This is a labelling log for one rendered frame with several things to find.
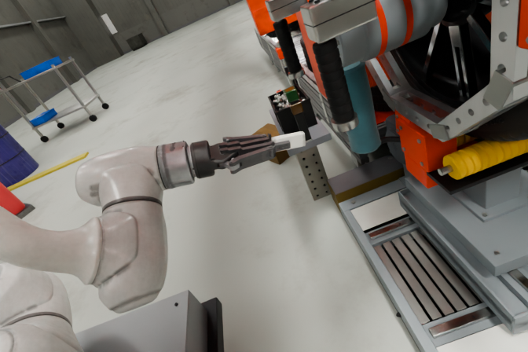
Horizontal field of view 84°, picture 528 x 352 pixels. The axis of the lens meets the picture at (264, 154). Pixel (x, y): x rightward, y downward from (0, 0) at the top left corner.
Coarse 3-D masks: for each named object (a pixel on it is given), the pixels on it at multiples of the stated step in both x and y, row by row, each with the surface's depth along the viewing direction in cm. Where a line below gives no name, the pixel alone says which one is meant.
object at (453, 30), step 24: (456, 0) 63; (480, 0) 52; (456, 24) 60; (480, 24) 55; (408, 48) 81; (432, 48) 70; (456, 48) 63; (480, 48) 77; (432, 72) 77; (456, 72) 66; (480, 72) 72; (456, 96) 68
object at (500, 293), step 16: (400, 192) 110; (416, 208) 104; (432, 224) 97; (432, 240) 97; (448, 240) 90; (448, 256) 90; (464, 256) 85; (464, 272) 83; (480, 272) 80; (512, 272) 74; (480, 288) 78; (496, 288) 76; (512, 288) 73; (496, 304) 73; (512, 304) 72; (512, 320) 69
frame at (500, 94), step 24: (504, 0) 37; (504, 24) 37; (504, 48) 39; (504, 72) 40; (384, 96) 81; (408, 96) 77; (480, 96) 47; (504, 96) 42; (432, 120) 64; (456, 120) 55; (480, 120) 49
